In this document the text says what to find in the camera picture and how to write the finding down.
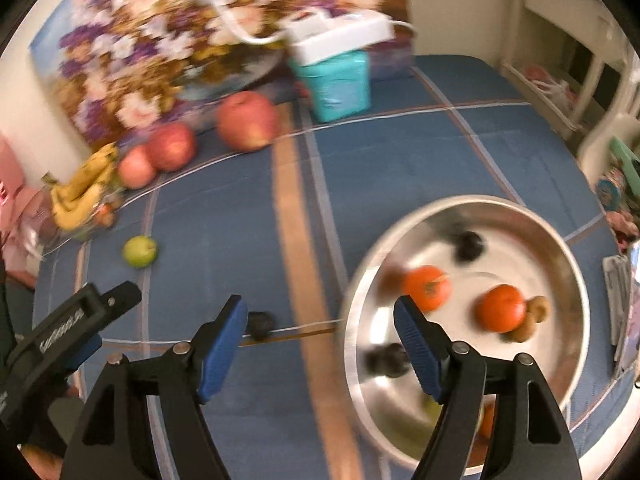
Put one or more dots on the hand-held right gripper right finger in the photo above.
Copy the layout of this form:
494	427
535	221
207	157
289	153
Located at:
419	347

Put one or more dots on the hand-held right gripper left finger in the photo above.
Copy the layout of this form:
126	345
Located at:
222	350

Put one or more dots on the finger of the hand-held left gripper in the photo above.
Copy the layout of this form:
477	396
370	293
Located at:
122	297
82	356

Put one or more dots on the dark plum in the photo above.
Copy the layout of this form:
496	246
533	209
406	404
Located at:
261	325
387	360
470	247

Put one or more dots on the orange tangerine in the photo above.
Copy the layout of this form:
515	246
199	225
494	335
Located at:
501	308
486	417
426	287

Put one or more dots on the round steel basin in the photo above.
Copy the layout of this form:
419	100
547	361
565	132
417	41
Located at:
505	385

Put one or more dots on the brown kiwi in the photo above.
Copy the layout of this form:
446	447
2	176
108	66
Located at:
540	308
522	332

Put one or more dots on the clear glass bowl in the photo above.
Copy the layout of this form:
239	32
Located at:
82	232

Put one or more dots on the yellow banana bunch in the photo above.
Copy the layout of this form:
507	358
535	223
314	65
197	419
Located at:
82	190

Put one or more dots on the small pink apple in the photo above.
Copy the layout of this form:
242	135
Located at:
135	167

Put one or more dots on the blue plaid tablecloth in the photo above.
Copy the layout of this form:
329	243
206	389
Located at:
225	200

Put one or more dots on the medium red apple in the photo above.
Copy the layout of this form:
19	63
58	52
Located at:
172	146

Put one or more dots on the large red apple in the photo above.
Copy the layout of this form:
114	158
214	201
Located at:
248	121

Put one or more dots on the floral painting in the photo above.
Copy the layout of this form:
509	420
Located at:
140	50

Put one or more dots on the round printed tin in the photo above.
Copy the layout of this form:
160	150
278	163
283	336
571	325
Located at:
611	190

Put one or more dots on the teal storage box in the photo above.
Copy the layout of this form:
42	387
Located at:
335	85

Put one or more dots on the mint green box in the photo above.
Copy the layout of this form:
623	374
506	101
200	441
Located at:
627	157

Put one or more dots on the white wooden shelf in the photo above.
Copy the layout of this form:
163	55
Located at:
550	60

